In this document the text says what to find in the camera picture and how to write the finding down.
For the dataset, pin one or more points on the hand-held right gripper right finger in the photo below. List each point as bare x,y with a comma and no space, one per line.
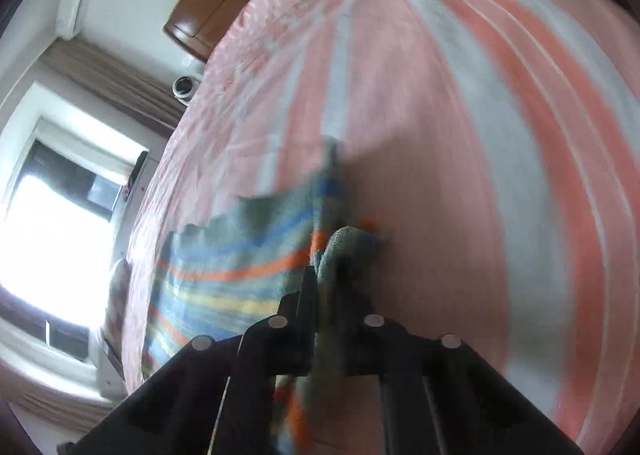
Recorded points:
357,342

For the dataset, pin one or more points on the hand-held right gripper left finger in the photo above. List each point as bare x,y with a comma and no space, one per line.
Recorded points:
304,335

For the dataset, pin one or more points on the striped knit sweater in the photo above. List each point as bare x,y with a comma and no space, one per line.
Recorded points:
225,275

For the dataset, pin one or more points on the pink striped bed sheet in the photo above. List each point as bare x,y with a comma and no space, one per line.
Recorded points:
450,135

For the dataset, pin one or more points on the window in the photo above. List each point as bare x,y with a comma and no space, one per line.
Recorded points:
55,235

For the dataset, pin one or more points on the brown curtain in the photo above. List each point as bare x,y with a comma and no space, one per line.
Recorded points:
115,80

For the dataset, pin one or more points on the white air conditioner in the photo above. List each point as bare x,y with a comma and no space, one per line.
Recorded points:
75,0

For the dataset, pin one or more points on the white security camera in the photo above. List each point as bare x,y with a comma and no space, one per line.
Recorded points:
184,86

